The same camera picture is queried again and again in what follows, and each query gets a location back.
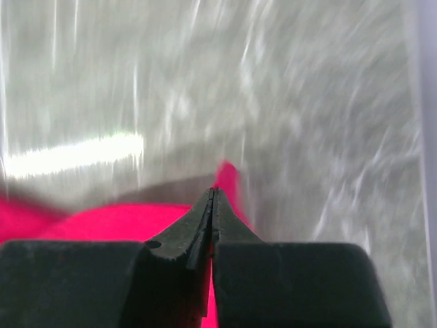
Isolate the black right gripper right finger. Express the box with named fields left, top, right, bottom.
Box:
left=212, top=189, right=393, bottom=327

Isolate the red t shirt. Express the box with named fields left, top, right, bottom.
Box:
left=1, top=163, right=252, bottom=327

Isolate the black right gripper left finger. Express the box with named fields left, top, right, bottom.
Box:
left=1, top=190, right=214, bottom=327

